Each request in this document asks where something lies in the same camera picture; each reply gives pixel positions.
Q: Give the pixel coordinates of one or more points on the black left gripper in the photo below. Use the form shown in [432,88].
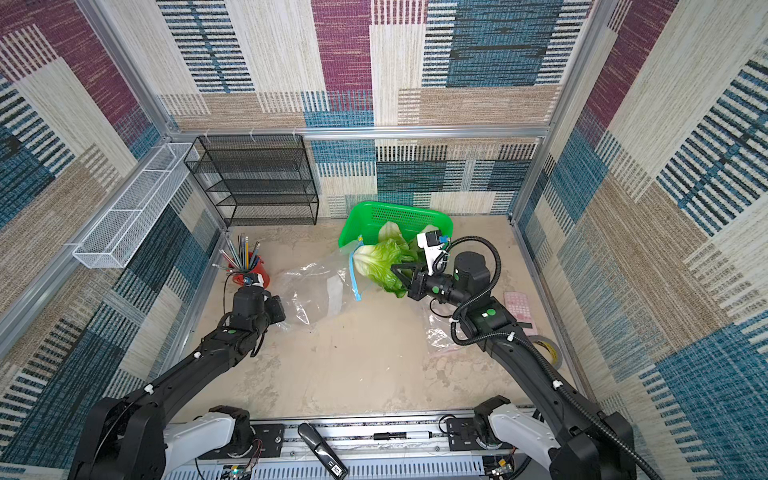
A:
[275,305]

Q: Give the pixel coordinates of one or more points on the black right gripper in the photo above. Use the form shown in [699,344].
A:
[414,282]

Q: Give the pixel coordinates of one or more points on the clear blue-zip bag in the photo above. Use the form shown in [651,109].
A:
[323,289]

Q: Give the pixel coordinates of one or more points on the polka dot zip-top bag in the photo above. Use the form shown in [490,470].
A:
[438,331]

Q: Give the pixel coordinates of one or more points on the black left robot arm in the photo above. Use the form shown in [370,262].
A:
[123,437]

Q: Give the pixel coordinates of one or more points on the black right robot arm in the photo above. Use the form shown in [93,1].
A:
[572,438]

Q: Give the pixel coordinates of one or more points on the red metal pencil bucket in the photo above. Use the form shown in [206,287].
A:
[257,275]

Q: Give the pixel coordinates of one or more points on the green plastic perforated basket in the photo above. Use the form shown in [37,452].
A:
[367,218]

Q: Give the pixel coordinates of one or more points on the pink calculator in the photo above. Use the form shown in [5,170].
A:
[517,304]

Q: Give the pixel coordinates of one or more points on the black tape roll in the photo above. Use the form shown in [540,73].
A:
[549,346]

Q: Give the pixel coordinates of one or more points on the black wire mesh shelf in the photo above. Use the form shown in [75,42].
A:
[256,180]

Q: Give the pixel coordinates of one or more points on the black handheld device on rail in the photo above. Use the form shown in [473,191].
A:
[322,451]

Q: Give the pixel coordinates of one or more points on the white wire mesh tray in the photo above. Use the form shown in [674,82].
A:
[113,241]

